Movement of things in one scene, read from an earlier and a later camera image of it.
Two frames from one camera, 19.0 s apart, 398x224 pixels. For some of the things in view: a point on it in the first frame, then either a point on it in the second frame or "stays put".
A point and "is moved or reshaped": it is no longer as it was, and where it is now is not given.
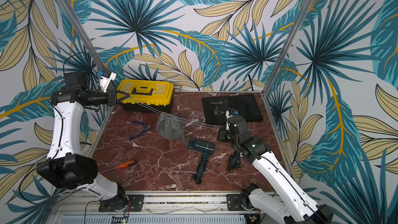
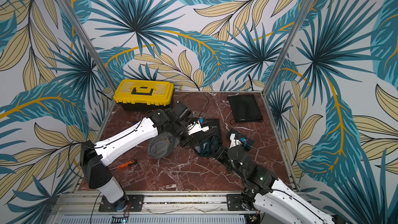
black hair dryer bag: (215, 108) to (214, 130)
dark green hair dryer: (206, 149) is moved or reshaped
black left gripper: (111, 97) to (191, 140)
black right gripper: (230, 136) to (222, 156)
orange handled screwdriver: (130, 163) stays put
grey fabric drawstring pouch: (169, 126) is moved or reshaped
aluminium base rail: (86, 207) stays put
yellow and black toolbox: (146, 95) stays put
